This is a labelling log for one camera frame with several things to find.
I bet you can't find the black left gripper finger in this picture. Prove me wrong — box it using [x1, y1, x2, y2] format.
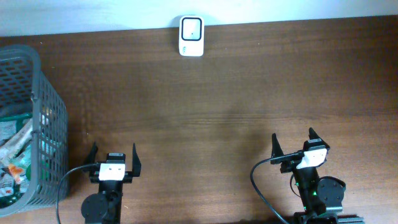
[83, 142, 98, 165]
[132, 144, 142, 177]

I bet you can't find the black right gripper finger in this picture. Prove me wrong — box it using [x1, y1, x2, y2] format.
[308, 128, 323, 144]
[271, 133, 284, 158]

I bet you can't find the orange small packet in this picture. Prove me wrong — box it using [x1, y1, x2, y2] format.
[8, 164, 24, 184]

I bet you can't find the white tube gold cap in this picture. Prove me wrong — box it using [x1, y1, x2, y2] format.
[1, 118, 33, 160]

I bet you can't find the green 3M gloves packet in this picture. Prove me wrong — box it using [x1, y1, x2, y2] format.
[1, 113, 32, 145]

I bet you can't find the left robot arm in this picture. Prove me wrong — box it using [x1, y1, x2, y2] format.
[81, 144, 141, 223]

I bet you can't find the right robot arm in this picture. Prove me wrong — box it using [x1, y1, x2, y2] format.
[271, 128, 364, 224]

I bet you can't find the white barcode scanner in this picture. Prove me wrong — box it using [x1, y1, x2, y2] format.
[178, 15, 205, 57]

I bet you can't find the grey plastic basket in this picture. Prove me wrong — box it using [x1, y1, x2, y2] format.
[1, 45, 69, 217]

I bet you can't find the black left camera cable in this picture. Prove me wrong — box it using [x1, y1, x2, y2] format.
[55, 163, 101, 224]

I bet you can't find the black camera cable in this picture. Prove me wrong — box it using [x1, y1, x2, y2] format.
[249, 150, 305, 224]
[55, 163, 101, 224]

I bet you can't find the black right camera cable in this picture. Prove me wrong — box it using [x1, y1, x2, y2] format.
[249, 150, 305, 224]

